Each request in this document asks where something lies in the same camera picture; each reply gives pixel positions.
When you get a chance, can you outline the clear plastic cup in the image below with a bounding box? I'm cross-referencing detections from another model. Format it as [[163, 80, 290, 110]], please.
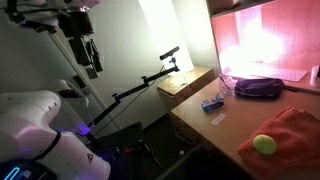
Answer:
[[218, 75, 235, 98]]

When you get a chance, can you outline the white keyboard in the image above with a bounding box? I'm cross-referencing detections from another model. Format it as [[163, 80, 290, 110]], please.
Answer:
[[256, 66, 309, 83]]

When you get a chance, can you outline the white tape strip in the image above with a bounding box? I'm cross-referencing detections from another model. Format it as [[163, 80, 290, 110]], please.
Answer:
[[210, 113, 227, 127]]

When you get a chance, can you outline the black door handle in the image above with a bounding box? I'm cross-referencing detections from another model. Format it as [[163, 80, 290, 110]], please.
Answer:
[[72, 74, 92, 98]]

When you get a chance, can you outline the black stand base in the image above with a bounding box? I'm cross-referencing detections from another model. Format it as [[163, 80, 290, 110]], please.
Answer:
[[95, 121, 162, 180]]

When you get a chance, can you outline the small blue printed box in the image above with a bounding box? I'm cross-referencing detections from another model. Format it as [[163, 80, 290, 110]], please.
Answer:
[[200, 94, 225, 113]]

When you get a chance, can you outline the wooden desk shelf unit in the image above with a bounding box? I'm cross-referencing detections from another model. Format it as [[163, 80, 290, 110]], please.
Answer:
[[205, 0, 320, 84]]

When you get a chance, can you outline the small white bottle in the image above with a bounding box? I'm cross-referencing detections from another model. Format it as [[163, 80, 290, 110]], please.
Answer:
[[309, 65, 320, 88]]

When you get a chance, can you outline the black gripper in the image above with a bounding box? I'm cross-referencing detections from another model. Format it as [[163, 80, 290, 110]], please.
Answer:
[[58, 10, 104, 80]]

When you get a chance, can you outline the yellow-green tennis ball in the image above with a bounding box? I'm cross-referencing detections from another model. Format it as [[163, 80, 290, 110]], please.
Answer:
[[252, 134, 278, 156]]

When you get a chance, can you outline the black stereo camera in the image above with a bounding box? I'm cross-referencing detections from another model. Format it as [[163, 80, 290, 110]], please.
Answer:
[[159, 46, 181, 62]]

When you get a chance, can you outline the purple zip pouch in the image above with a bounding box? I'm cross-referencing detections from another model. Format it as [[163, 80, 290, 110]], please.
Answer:
[[233, 77, 286, 100]]

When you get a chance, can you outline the orange terry towel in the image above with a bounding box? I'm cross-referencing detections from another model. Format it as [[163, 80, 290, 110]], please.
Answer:
[[236, 106, 320, 180]]

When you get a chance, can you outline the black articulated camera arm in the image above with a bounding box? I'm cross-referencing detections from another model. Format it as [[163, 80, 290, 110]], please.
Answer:
[[91, 57, 181, 128]]

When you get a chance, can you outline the cardboard box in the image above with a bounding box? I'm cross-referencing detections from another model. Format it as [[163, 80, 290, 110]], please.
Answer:
[[156, 65, 217, 113]]

